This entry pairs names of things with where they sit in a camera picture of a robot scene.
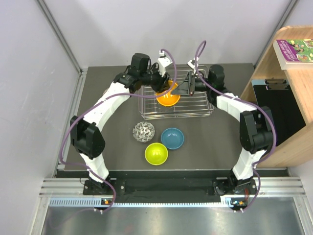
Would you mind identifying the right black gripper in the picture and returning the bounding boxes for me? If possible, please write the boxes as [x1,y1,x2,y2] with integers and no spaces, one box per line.
[171,72,213,97]

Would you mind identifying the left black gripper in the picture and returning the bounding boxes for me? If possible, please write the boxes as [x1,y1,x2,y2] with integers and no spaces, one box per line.
[139,64,171,94]

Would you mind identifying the orange bowl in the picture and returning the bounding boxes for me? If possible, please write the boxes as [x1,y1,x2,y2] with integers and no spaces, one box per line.
[155,90,180,107]

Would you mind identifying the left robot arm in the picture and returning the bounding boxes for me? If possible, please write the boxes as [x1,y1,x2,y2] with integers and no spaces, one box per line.
[70,49,175,194]

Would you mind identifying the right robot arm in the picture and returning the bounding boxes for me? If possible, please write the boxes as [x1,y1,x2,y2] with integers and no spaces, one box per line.
[174,65,276,195]

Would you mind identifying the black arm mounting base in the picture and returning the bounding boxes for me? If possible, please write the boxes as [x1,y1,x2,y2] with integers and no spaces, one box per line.
[83,170,256,203]

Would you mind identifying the black white leaf bowl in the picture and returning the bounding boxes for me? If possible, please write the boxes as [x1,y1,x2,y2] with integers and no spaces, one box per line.
[133,121,155,142]

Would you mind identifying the blue ceramic bowl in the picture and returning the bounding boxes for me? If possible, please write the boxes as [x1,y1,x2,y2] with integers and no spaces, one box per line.
[161,128,184,150]

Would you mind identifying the lime green bowl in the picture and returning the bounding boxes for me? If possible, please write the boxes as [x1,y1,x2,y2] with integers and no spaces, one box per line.
[144,142,169,165]

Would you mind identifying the black clipboard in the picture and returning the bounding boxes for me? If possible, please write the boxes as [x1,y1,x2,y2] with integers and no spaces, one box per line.
[251,79,306,146]

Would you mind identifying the purple green book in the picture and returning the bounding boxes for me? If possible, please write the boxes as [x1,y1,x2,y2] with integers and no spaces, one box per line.
[273,39,313,71]

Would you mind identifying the wooden shelf unit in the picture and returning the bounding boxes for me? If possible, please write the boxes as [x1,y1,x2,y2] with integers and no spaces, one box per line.
[241,25,313,168]

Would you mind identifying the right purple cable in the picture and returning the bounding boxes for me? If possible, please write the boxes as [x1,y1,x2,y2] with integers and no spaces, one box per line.
[194,40,278,212]

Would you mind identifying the purple cable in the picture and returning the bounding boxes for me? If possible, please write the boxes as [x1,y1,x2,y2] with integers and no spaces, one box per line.
[59,48,178,218]
[194,40,278,212]

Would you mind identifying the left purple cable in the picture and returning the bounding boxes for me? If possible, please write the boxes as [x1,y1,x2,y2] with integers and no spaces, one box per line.
[59,48,178,218]

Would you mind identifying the metal wire dish rack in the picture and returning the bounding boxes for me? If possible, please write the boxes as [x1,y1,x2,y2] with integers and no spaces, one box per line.
[138,65,214,120]

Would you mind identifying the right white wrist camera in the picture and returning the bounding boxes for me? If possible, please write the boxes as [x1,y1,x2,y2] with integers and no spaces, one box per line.
[187,57,199,75]

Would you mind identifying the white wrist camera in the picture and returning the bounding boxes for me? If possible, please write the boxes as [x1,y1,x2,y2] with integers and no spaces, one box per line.
[187,57,199,75]
[157,50,172,77]

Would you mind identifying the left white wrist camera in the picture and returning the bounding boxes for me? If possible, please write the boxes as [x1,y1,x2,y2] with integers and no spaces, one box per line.
[157,50,172,77]

